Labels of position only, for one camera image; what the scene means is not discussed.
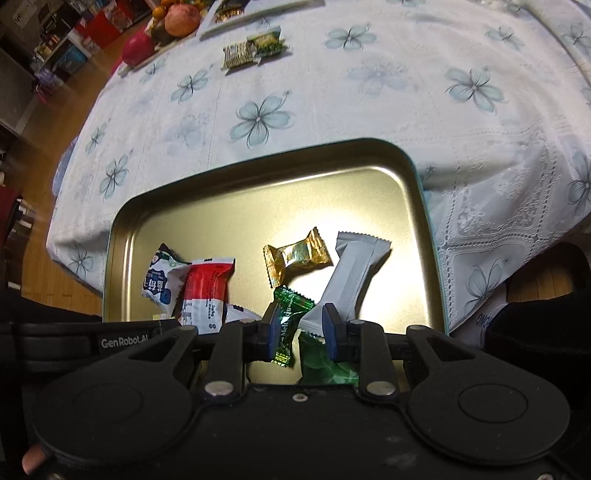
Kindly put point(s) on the plain white snack packet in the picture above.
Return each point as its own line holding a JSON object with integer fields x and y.
{"x": 240, "y": 314}

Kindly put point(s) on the cluttered shelf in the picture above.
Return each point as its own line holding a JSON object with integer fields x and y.
{"x": 69, "y": 46}

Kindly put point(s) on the gold metal tin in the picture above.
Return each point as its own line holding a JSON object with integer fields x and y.
{"x": 277, "y": 203}

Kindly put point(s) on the white printed bag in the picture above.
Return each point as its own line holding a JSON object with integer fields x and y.
{"x": 480, "y": 323}

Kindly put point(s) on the pale red apple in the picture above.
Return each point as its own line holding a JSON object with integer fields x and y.
{"x": 182, "y": 19}

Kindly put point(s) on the small blue-white snack packet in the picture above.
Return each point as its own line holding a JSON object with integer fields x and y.
{"x": 159, "y": 281}

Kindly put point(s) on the large green snack packet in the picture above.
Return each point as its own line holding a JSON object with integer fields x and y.
{"x": 314, "y": 364}

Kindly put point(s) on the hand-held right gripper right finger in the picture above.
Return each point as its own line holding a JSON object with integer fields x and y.
{"x": 330, "y": 333}

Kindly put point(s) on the yellow-green pea snack packet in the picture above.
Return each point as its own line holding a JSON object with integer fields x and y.
{"x": 268, "y": 44}

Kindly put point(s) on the person's left hand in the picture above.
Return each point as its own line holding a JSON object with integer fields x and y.
{"x": 33, "y": 461}

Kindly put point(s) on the dark red apple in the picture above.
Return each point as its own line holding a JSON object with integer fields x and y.
{"x": 137, "y": 48}

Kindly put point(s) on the brown patterned snack packet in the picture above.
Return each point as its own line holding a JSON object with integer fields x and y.
{"x": 239, "y": 54}

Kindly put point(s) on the red and white snack packet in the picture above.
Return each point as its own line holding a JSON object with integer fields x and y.
{"x": 203, "y": 286}

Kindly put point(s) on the dark green foil candy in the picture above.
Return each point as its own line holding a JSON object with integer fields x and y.
{"x": 288, "y": 323}

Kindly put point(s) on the gold foil snack packet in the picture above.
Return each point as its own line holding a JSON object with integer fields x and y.
{"x": 295, "y": 258}

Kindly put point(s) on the white rectangular tray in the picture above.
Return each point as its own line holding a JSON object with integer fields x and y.
{"x": 265, "y": 14}

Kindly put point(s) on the white floral tablecloth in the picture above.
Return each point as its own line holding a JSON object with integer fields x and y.
{"x": 369, "y": 92}

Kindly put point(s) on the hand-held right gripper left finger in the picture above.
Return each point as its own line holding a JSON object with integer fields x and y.
{"x": 268, "y": 341}

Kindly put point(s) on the wooden fruit tray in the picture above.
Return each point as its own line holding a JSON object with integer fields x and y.
{"x": 165, "y": 45}

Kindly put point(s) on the long white snack packet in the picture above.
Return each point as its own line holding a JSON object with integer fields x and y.
{"x": 351, "y": 277}

